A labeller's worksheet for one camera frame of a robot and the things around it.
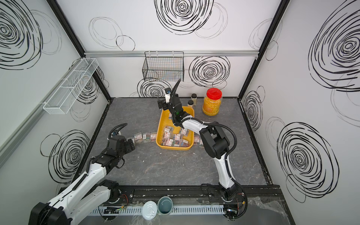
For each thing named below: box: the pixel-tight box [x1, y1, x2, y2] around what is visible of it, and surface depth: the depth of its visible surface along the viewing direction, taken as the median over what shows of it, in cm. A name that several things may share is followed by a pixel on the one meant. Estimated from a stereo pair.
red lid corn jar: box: [202, 87, 223, 116], surface depth 104 cm
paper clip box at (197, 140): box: [193, 135, 201, 146], surface depth 93 cm
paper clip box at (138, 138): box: [133, 132, 143, 144], surface depth 96 cm
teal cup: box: [157, 195, 174, 216], surface depth 72 cm
